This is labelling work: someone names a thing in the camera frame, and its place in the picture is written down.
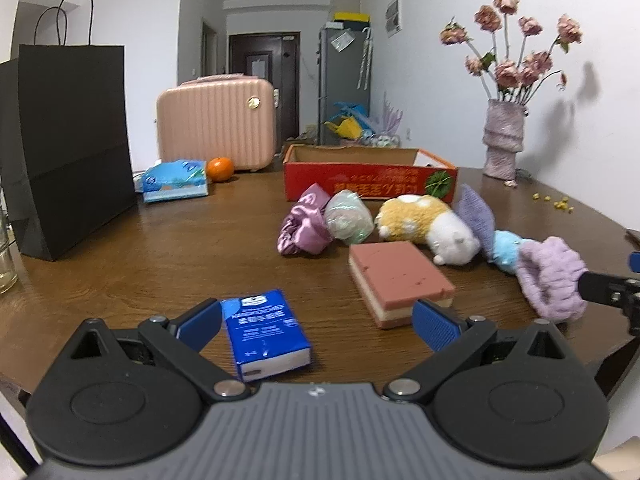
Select lilac fluffy headband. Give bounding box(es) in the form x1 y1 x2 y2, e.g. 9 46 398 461
515 236 587 323

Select blue handkerchief tissue packet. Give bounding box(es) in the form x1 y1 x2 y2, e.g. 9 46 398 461
221 289 311 382

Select pink layered sponge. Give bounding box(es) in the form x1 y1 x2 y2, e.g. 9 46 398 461
348 242 456 330

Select yellow white plush cat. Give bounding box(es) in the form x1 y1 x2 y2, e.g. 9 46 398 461
374 195 480 266

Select light blue plush toy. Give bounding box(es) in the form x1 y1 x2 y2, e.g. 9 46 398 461
491 230 529 275

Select purple knitted pouch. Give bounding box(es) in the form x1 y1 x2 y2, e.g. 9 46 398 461
454 184 496 261

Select pale green mesh ball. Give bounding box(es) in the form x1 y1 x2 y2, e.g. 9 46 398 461
323 190 374 245

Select pink satin scrunchie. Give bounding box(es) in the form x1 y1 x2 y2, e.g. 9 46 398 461
277 183 333 257

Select scattered yellow corn kernels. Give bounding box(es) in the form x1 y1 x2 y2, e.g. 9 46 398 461
532 193 575 214

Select blue tissue pack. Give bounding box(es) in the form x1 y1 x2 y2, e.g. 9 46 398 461
141 159 208 204

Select orange tangerine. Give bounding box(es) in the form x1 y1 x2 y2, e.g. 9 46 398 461
205 157 234 183

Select purple textured vase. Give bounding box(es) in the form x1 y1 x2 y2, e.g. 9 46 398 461
483 100 525 181

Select red cardboard box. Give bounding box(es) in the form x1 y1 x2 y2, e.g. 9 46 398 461
282 144 458 203

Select glass jar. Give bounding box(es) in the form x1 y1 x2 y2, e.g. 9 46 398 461
0 198 18 294

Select black paper shopping bag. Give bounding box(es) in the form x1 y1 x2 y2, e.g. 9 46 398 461
0 0 139 262

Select dried pink roses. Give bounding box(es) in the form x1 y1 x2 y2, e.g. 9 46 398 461
438 0 584 107

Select pink ribbed suitcase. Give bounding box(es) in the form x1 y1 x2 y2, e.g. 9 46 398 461
156 74 276 171

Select yellow blue umbrella pile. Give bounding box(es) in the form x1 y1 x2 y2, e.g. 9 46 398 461
323 102 373 141

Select dark brown door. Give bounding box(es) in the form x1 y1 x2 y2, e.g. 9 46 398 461
229 32 300 153

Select grey refrigerator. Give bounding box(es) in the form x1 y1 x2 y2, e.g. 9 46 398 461
318 28 370 146

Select yellow box on fridge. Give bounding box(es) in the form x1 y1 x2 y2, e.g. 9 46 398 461
333 11 370 32

